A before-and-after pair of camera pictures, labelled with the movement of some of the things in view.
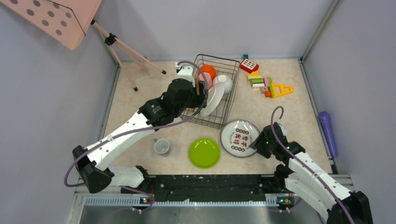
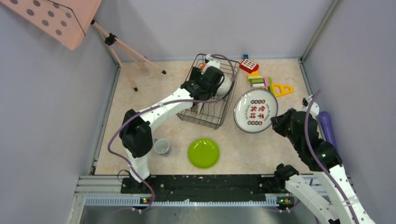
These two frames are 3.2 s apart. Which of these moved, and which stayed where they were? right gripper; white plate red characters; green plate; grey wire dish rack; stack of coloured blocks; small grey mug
Moved: right gripper; white plate red characters
Stayed: grey wire dish rack; small grey mug; green plate; stack of coloured blocks
